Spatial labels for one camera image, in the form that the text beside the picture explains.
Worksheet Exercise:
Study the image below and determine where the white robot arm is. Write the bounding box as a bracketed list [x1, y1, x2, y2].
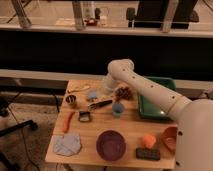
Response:
[102, 59, 213, 171]

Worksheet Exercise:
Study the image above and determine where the blue plastic cup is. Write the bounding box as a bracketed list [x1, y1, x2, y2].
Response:
[112, 102, 125, 117]

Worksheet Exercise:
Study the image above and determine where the brown pine cone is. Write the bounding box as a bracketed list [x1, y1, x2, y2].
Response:
[115, 87, 132, 100]

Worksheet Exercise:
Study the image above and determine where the blue sponge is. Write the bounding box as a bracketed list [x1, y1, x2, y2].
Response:
[87, 91, 98, 101]

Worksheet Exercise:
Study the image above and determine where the small black box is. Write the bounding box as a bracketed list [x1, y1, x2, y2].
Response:
[79, 111, 91, 122]

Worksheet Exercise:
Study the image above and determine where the wooden table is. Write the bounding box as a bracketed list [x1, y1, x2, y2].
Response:
[44, 78, 179, 170]

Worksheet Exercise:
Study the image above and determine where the green plastic tray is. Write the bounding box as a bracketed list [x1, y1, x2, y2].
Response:
[138, 76, 176, 121]

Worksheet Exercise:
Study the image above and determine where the orange carrot toy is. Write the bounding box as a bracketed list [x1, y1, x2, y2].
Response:
[62, 112, 75, 133]

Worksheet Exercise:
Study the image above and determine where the purple bowl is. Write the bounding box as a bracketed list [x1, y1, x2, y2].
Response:
[96, 130, 126, 161]

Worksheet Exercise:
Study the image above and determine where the orange block toy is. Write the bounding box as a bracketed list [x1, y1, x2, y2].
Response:
[142, 134, 156, 149]

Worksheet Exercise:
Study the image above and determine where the grey blue cloth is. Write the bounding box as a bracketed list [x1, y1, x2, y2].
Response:
[53, 133, 81, 157]

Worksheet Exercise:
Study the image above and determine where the black rectangular block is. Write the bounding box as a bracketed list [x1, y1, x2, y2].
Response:
[136, 148, 160, 161]

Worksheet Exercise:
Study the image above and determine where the orange bowl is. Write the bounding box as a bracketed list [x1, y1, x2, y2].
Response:
[162, 127, 177, 152]

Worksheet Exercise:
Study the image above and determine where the black office chair base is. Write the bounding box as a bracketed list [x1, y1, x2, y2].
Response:
[0, 96, 38, 171]

